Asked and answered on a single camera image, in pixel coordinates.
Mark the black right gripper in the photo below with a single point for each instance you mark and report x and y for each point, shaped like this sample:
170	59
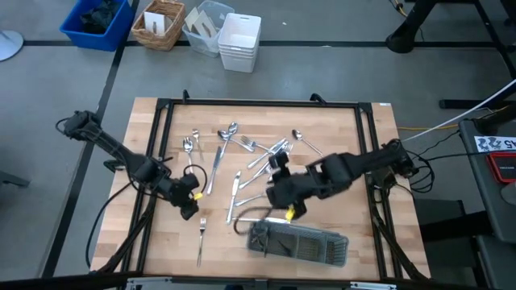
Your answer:
288	189

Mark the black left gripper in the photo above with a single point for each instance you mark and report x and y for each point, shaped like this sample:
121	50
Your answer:
185	193

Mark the silver knife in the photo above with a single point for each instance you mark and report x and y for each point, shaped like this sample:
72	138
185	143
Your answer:
262	156
261	170
262	220
234	193
213	171

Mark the grey mesh cutlery basket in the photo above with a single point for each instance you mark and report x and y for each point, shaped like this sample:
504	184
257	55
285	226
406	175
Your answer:
314	247

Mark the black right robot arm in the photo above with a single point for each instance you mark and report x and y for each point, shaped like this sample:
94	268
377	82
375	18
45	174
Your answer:
342	169

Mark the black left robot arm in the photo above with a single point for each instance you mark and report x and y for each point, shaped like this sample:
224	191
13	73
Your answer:
121	154

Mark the small silver fork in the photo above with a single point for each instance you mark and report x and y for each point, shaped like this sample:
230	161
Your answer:
196	139

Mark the black clamp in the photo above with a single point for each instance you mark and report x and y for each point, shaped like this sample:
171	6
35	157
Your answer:
318	98
186	96

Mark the clear plastic bin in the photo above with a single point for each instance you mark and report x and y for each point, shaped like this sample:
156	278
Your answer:
193	42

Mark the wicker basket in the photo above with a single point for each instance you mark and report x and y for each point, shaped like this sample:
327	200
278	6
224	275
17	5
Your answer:
159	40

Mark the stacked white plastic bins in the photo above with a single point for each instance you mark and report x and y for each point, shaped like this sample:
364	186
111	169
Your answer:
240	40

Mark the beige cardboard card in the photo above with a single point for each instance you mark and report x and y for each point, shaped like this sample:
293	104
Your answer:
201	24

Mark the black table foot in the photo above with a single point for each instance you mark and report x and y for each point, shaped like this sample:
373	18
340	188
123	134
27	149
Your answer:
455	227

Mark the grey metal foot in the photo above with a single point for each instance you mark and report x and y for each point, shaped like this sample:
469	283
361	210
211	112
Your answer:
14	179

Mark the blue plastic bin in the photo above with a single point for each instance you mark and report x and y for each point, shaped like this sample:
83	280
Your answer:
101	42

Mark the white label card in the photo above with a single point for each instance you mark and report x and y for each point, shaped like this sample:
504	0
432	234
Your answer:
155	22

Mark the black metal bar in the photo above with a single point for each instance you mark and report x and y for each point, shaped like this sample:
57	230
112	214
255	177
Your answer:
455	104

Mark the black stand base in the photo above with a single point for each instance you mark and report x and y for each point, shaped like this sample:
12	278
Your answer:
403	40

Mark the black cloth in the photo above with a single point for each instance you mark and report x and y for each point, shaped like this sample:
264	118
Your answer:
98	18

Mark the dark grey side table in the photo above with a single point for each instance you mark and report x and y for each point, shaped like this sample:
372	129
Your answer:
483	201

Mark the white printed label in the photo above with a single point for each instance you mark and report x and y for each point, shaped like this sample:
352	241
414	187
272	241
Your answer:
493	143

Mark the red black device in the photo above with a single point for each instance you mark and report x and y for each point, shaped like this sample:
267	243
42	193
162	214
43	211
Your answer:
504	167

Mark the grey round disc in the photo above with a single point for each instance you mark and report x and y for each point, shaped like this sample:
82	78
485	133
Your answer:
510	193

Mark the white round floor base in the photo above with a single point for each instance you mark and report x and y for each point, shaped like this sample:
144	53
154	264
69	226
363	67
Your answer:
8	44

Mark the black metal table frame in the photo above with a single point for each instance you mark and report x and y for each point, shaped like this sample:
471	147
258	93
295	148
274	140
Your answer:
262	102

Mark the silver metal bracket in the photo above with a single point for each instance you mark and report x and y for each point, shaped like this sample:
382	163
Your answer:
149	282
373	286

